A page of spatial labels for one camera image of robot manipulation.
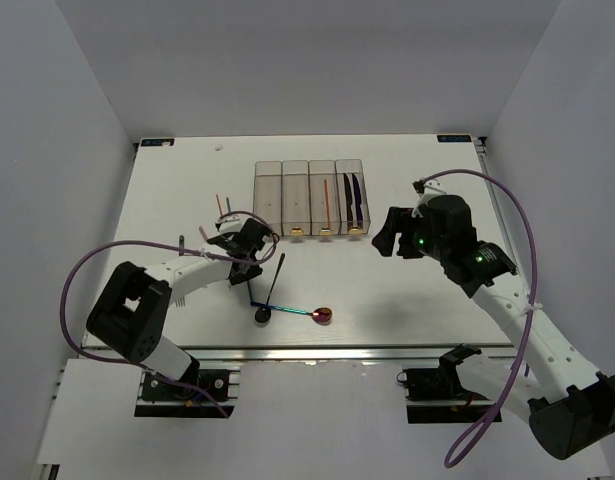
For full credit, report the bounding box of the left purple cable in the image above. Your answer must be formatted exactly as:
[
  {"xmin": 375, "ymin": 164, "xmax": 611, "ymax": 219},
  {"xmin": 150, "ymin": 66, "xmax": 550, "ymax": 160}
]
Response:
[{"xmin": 60, "ymin": 212, "xmax": 281, "ymax": 419}]

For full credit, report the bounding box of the purple iridescent knife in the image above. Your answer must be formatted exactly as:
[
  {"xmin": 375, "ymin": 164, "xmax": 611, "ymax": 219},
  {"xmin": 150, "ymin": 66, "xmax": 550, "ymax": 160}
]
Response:
[{"xmin": 351, "ymin": 174, "xmax": 364, "ymax": 223}]

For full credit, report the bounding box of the left blue corner label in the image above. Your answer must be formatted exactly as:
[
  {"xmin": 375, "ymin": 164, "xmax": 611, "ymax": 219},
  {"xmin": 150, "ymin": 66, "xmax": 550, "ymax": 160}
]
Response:
[{"xmin": 139, "ymin": 138, "xmax": 175, "ymax": 148}]

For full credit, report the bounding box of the orange chopstick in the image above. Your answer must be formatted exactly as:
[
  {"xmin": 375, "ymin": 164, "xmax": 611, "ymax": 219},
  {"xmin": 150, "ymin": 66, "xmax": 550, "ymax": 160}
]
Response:
[
  {"xmin": 323, "ymin": 179, "xmax": 331, "ymax": 230},
  {"xmin": 215, "ymin": 194, "xmax": 224, "ymax": 217}
]

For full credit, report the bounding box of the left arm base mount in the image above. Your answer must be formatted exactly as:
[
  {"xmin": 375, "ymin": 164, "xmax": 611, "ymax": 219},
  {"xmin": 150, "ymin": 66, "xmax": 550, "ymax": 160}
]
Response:
[{"xmin": 134, "ymin": 369, "xmax": 240, "ymax": 419}]

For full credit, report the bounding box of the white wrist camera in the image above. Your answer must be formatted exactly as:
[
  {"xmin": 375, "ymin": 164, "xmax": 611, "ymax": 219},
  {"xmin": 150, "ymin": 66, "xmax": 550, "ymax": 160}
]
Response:
[
  {"xmin": 215, "ymin": 213, "xmax": 242, "ymax": 235},
  {"xmin": 412, "ymin": 180, "xmax": 447, "ymax": 217}
]

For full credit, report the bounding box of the clear four-compartment utensil organizer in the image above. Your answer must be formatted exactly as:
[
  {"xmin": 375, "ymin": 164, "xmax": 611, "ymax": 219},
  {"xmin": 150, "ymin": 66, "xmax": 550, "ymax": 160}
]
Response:
[{"xmin": 253, "ymin": 159, "xmax": 371, "ymax": 237}]

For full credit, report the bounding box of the fork with dark patterned handle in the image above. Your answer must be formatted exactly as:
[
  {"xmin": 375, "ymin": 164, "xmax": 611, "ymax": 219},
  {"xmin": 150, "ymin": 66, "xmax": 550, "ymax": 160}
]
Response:
[{"xmin": 174, "ymin": 234, "xmax": 188, "ymax": 308}]

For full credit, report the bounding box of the iridescent rainbow spoon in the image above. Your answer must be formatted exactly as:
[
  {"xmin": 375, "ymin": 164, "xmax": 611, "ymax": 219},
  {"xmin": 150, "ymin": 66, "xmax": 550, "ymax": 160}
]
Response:
[{"xmin": 250, "ymin": 301, "xmax": 333, "ymax": 324}]

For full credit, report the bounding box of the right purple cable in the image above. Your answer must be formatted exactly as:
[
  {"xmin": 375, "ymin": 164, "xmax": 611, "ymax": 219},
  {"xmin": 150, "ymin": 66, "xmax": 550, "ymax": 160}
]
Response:
[{"xmin": 419, "ymin": 168, "xmax": 541, "ymax": 469}]

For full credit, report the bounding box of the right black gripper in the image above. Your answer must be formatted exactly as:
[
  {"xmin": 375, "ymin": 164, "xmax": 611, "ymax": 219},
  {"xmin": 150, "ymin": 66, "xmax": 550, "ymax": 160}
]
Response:
[{"xmin": 371, "ymin": 207, "xmax": 448, "ymax": 263}]

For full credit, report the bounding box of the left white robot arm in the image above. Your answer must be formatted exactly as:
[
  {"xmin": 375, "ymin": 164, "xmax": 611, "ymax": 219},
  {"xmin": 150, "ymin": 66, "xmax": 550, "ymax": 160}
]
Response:
[{"xmin": 86, "ymin": 218, "xmax": 277, "ymax": 399}]

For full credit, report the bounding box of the black knife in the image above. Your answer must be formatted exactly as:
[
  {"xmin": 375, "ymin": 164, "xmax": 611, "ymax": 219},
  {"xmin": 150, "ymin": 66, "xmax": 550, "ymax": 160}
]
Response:
[{"xmin": 342, "ymin": 174, "xmax": 354, "ymax": 222}]

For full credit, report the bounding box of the blue corner label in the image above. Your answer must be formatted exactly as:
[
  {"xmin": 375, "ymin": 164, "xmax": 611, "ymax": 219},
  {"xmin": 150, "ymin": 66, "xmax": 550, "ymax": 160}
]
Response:
[
  {"xmin": 139, "ymin": 138, "xmax": 175, "ymax": 148},
  {"xmin": 436, "ymin": 134, "xmax": 472, "ymax": 143}
]

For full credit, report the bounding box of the right blue corner label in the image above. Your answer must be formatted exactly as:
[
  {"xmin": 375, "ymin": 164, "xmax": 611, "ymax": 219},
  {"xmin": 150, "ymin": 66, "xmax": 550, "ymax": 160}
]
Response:
[{"xmin": 436, "ymin": 134, "xmax": 472, "ymax": 143}]

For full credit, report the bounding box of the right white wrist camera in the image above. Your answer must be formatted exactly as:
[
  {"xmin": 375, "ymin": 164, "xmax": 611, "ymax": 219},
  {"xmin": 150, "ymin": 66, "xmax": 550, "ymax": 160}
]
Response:
[{"xmin": 412, "ymin": 180, "xmax": 447, "ymax": 217}]

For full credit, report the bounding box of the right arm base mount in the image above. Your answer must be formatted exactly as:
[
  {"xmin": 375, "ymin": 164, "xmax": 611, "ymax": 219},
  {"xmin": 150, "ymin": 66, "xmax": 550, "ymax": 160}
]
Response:
[{"xmin": 396, "ymin": 345, "xmax": 493, "ymax": 425}]

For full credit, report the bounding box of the black spoon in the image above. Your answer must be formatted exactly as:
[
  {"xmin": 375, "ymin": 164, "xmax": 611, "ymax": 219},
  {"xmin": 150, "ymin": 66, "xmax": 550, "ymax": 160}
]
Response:
[{"xmin": 254, "ymin": 253, "xmax": 286, "ymax": 326}]

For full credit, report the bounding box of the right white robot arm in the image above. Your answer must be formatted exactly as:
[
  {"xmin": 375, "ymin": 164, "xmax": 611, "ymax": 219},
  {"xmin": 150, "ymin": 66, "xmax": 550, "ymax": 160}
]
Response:
[{"xmin": 372, "ymin": 192, "xmax": 615, "ymax": 460}]

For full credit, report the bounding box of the purple cable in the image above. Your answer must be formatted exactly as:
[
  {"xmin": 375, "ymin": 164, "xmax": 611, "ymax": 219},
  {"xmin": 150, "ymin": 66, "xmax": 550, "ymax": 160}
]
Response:
[
  {"xmin": 419, "ymin": 168, "xmax": 541, "ymax": 469},
  {"xmin": 60, "ymin": 212, "xmax": 281, "ymax": 419}
]

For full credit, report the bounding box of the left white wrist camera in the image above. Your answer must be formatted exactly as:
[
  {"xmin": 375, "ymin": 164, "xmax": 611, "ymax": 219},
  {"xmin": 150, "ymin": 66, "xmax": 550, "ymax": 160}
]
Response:
[{"xmin": 215, "ymin": 213, "xmax": 242, "ymax": 235}]

